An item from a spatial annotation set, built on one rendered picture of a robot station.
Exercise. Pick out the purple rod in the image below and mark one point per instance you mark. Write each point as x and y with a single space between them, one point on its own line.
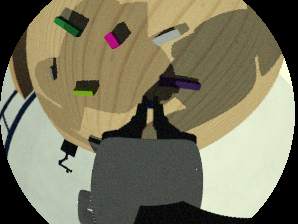
179 83

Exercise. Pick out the small magenta block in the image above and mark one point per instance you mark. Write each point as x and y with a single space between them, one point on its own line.
112 40

